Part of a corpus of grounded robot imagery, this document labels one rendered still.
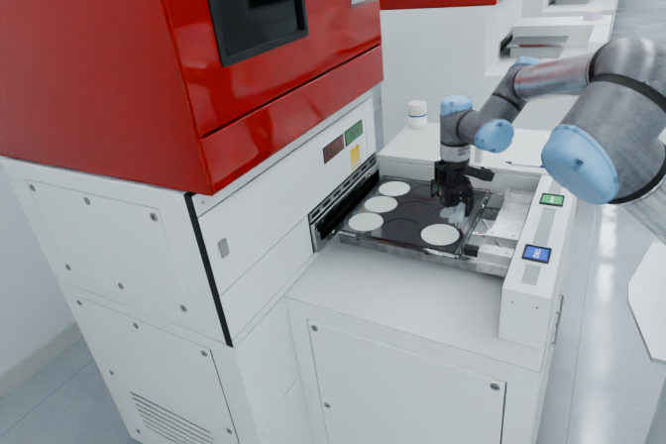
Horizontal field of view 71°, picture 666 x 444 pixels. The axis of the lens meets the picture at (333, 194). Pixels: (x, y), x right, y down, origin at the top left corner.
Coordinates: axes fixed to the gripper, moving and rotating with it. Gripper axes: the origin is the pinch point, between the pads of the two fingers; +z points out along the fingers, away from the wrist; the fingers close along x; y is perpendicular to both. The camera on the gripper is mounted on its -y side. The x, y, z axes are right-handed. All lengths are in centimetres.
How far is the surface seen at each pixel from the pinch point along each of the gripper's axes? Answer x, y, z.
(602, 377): 6, -66, 91
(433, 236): -0.1, 8.7, 1.2
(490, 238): 8.5, -2.9, 1.4
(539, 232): 19.2, -8.3, -4.4
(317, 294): -3.8, 42.1, 9.3
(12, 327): -119, 149, 64
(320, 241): -18.6, 34.3, 3.8
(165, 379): -22, 86, 35
